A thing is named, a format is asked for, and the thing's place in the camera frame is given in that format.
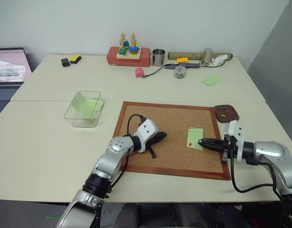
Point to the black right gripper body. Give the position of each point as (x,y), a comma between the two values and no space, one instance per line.
(225,144)

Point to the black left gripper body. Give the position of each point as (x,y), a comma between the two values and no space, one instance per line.
(151,141)

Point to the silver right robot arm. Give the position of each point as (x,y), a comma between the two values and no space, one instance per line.
(269,150)

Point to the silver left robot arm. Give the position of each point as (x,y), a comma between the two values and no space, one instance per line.
(105,164)

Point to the green note with pin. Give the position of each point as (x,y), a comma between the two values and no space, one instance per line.
(194,136)

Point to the brown square tray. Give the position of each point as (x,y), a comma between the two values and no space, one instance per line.
(228,114)

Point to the green sticky note stack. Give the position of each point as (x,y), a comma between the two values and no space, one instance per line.
(212,80)

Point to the clear jar of pushpins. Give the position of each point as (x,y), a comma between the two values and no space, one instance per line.
(180,72)

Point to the clear plastic box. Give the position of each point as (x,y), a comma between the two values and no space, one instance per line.
(75,118)

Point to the red rectangular box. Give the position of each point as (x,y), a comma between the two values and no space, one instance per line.
(129,62)

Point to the wood-framed cork board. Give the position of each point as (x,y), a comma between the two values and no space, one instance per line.
(174,118)

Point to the pink rounded block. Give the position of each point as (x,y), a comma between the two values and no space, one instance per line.
(139,73)

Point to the grey USB hub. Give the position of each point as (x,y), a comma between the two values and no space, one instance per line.
(184,65)

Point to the metal mug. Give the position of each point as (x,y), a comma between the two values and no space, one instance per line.
(158,58)

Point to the yellow toy brick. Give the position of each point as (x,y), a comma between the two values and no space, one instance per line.
(182,60)

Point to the white crumpled cloth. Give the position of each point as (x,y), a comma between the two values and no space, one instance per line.
(219,59)

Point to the long cardboard tube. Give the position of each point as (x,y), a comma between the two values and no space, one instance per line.
(188,55)

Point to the shiny metal cylinder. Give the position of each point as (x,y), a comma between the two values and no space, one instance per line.
(206,57)

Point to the wooden colourful stacking toy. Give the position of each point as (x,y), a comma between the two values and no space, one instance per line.
(129,48)

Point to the yellow and black sponge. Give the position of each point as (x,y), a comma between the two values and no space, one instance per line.
(75,58)

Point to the black eraser block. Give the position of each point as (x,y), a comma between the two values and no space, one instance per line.
(65,62)

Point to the green floor tape strip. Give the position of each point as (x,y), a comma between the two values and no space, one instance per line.
(53,217)

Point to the open laptop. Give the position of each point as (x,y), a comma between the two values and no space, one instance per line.
(8,71)

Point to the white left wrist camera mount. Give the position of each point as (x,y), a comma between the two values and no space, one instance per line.
(148,129)

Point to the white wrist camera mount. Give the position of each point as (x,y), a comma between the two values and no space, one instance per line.
(237,133)
(148,129)

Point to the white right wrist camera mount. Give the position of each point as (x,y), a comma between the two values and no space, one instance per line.
(237,133)

